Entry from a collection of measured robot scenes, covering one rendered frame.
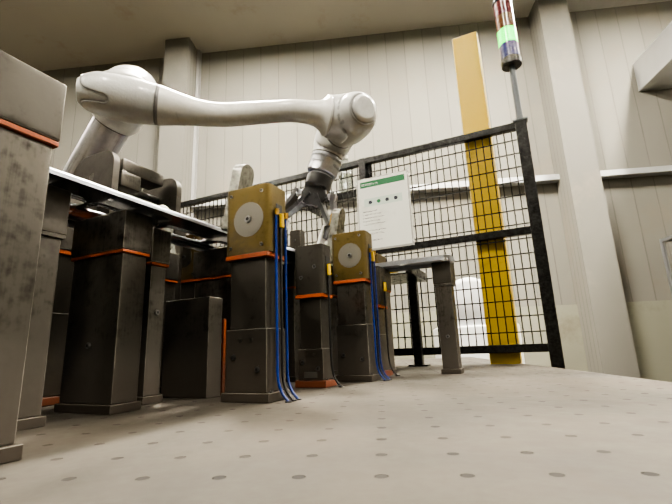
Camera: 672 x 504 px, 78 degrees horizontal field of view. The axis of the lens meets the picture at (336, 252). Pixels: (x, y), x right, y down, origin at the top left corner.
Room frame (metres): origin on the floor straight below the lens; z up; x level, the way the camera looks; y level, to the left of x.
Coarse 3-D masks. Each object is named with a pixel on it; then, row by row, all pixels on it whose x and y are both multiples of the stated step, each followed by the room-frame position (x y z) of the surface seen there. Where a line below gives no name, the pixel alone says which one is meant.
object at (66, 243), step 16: (96, 208) 0.76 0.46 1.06; (64, 240) 0.71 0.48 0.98; (64, 256) 0.72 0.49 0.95; (64, 272) 0.72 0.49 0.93; (64, 288) 0.73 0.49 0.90; (64, 304) 0.73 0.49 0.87; (64, 320) 0.73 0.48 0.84; (64, 336) 0.73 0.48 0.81; (48, 352) 0.71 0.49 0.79; (64, 352) 0.73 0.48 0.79; (48, 368) 0.71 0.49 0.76; (48, 384) 0.72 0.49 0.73; (48, 400) 0.71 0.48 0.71
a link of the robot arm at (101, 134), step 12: (144, 72) 0.98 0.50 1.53; (96, 120) 1.02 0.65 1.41; (108, 120) 1.01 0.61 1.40; (84, 132) 1.05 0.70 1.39; (96, 132) 1.03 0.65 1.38; (108, 132) 1.04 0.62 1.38; (120, 132) 1.05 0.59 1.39; (132, 132) 1.06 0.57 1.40; (84, 144) 1.05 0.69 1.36; (96, 144) 1.05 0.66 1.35; (108, 144) 1.06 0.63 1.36; (120, 144) 1.09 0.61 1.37; (72, 156) 1.07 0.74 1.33; (84, 156) 1.06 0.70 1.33; (72, 168) 1.08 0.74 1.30
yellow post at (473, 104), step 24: (456, 48) 1.46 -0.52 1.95; (456, 72) 1.47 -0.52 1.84; (480, 72) 1.43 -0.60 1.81; (480, 96) 1.43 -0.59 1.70; (480, 120) 1.44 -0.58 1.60; (480, 144) 1.44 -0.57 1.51; (480, 168) 1.44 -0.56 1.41; (480, 192) 1.45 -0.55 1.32; (480, 264) 1.46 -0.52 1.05; (504, 264) 1.43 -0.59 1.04; (504, 288) 1.43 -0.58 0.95; (504, 336) 1.44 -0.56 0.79; (504, 360) 1.45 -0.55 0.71
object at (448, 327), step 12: (432, 264) 1.09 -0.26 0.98; (444, 264) 1.07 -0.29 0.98; (432, 276) 1.09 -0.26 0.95; (444, 276) 1.07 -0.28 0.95; (444, 288) 1.08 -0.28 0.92; (444, 300) 1.08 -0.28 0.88; (444, 312) 1.08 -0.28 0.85; (444, 324) 1.08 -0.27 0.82; (456, 324) 1.09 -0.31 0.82; (444, 336) 1.09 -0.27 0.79; (456, 336) 1.07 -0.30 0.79; (444, 348) 1.09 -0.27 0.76; (456, 348) 1.07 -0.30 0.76; (444, 360) 1.09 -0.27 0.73; (456, 360) 1.07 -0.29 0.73; (444, 372) 1.08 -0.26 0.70; (456, 372) 1.07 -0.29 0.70
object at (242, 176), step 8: (240, 168) 0.67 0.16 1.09; (248, 168) 0.69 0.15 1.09; (232, 176) 0.68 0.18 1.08; (240, 176) 0.67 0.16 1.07; (248, 176) 0.69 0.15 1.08; (232, 184) 0.68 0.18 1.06; (240, 184) 0.68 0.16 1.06; (248, 184) 0.69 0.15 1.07; (224, 216) 0.69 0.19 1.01; (224, 224) 0.69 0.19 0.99
